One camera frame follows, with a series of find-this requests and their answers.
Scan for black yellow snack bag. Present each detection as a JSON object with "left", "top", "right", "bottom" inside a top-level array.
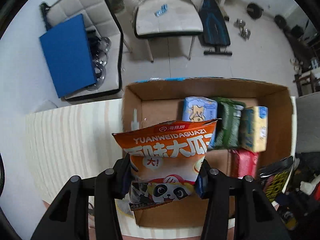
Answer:
[{"left": 257, "top": 156, "right": 294, "bottom": 202}]

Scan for red snack pack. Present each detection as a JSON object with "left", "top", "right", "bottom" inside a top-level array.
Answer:
[{"left": 230, "top": 148, "right": 259, "bottom": 179}]

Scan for green tissue pack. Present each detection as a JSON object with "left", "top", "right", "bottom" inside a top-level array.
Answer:
[{"left": 213, "top": 97, "right": 246, "bottom": 150}]

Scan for yellow tissue pack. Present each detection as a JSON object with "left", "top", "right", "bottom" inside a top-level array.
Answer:
[{"left": 239, "top": 106, "right": 268, "bottom": 153}]

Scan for orange sunflower seed bag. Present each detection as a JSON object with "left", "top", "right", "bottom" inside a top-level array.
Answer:
[{"left": 113, "top": 119, "right": 217, "bottom": 211}]

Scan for blue bear tissue pack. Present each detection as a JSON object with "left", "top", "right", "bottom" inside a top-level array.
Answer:
[{"left": 182, "top": 96, "right": 217, "bottom": 151}]

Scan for grey office chair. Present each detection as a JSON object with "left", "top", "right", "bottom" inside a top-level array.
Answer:
[{"left": 296, "top": 92, "right": 320, "bottom": 153}]

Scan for brown cardboard box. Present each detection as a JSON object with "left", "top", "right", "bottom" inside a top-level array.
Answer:
[{"left": 122, "top": 77, "right": 297, "bottom": 229}]

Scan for blue board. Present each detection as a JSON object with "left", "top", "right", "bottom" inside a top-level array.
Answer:
[{"left": 40, "top": 14, "right": 97, "bottom": 98}]

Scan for chrome weight plates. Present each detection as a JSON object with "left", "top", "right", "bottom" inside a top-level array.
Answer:
[{"left": 86, "top": 30, "right": 112, "bottom": 91}]

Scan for chrome dumbbell pair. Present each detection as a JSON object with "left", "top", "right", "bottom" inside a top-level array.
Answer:
[{"left": 234, "top": 18, "right": 251, "bottom": 41}]

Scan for black blue workout bench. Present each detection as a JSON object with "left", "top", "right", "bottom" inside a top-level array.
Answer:
[{"left": 199, "top": 0, "right": 233, "bottom": 56}]

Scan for black barbell weights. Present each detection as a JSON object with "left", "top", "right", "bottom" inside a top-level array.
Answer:
[{"left": 246, "top": 3, "right": 264, "bottom": 20}]

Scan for white cushioned stool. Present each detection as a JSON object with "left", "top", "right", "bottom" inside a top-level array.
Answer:
[{"left": 133, "top": 0, "right": 203, "bottom": 62}]

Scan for white padded chair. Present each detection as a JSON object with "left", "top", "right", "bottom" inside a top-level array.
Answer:
[{"left": 40, "top": 0, "right": 127, "bottom": 102}]

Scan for small blue packet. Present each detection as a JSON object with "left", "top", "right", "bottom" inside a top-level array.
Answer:
[{"left": 154, "top": 4, "right": 168, "bottom": 17}]

